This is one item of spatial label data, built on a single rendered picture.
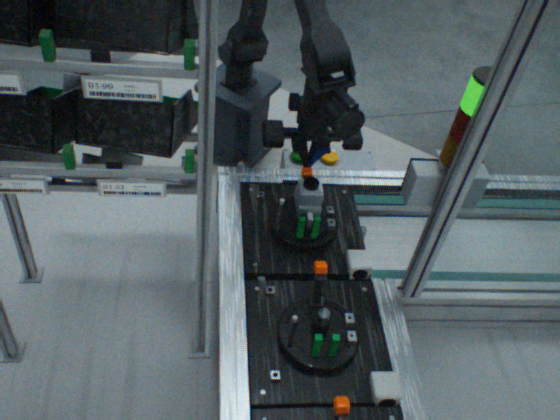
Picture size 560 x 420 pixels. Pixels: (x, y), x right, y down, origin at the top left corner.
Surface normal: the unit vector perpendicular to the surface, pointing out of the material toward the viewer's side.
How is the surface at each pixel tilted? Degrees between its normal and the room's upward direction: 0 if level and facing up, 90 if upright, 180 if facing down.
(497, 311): 90
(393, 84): 0
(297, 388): 0
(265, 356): 0
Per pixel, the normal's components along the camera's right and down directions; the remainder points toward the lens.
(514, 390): 0.11, -0.69
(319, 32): 0.32, -0.28
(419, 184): 0.07, 0.72
